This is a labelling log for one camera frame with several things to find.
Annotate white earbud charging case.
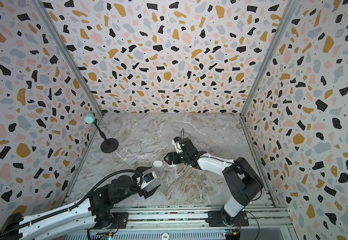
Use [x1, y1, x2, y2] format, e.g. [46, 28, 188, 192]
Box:
[153, 161, 163, 168]

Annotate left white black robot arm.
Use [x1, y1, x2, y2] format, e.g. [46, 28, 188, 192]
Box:
[0, 167, 158, 240]

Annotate poker chip 500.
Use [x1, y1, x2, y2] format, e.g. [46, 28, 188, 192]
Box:
[161, 232, 170, 240]

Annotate mint green microphone on stand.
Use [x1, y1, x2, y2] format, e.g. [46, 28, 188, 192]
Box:
[84, 114, 119, 154]

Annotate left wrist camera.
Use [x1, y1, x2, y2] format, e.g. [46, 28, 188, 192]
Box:
[141, 172, 157, 190]

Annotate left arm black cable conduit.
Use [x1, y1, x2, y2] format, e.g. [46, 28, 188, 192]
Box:
[0, 169, 143, 240]

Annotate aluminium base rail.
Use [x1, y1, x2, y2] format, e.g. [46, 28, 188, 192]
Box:
[37, 205, 297, 240]

